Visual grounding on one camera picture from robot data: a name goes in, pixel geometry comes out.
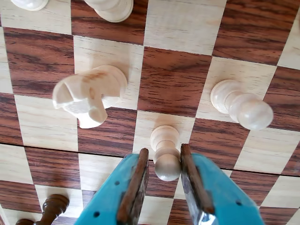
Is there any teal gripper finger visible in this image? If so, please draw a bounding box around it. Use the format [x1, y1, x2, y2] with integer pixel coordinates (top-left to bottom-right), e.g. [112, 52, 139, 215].
[180, 143, 265, 225]
[73, 148, 150, 225]

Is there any cream wooden chess pawn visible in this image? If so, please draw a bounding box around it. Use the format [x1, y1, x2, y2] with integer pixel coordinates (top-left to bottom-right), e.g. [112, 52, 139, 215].
[10, 0, 49, 11]
[210, 79, 274, 131]
[150, 124, 182, 182]
[83, 0, 135, 23]

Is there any dark brown chess pawn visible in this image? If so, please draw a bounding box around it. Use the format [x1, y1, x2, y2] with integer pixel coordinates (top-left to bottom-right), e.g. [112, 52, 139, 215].
[15, 194, 70, 225]

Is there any cream wooden chess knight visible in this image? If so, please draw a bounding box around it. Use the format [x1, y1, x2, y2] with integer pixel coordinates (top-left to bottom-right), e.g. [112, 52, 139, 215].
[52, 65, 128, 129]

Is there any wooden chess board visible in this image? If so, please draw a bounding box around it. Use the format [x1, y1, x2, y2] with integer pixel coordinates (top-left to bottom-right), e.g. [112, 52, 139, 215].
[0, 0, 300, 225]

